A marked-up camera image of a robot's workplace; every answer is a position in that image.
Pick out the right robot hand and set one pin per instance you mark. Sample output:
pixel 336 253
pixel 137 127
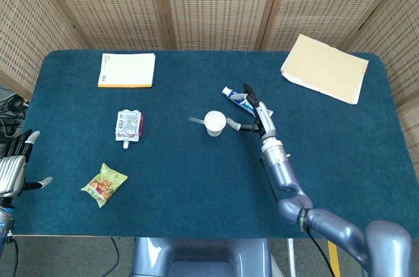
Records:
pixel 258 118

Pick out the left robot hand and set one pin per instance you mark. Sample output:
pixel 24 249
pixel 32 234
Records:
pixel 13 167

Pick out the transparent straw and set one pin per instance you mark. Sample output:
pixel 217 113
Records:
pixel 196 120

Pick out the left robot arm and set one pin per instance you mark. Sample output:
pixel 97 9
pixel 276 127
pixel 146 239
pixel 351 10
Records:
pixel 6 224

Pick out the white paper cup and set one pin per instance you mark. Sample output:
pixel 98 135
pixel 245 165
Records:
pixel 214 123

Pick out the blue white toothpaste tube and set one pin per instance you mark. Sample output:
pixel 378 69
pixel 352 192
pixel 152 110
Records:
pixel 240 100

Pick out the beige paper folder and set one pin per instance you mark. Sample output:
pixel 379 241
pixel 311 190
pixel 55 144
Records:
pixel 324 69

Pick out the blue table cloth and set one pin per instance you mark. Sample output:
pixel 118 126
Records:
pixel 183 165

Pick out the green snack bag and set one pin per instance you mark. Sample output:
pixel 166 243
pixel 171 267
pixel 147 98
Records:
pixel 104 185

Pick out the white spouted drink pouch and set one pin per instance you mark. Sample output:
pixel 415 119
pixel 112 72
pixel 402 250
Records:
pixel 129 127

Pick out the woven folding screen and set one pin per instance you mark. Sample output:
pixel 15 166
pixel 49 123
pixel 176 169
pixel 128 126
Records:
pixel 209 5

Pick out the white yellow notepad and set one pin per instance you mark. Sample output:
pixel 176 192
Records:
pixel 127 70

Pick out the white table leg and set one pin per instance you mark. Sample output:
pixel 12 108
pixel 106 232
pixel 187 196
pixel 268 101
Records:
pixel 291 257

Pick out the grey robot torso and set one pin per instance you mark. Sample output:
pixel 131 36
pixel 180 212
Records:
pixel 201 257

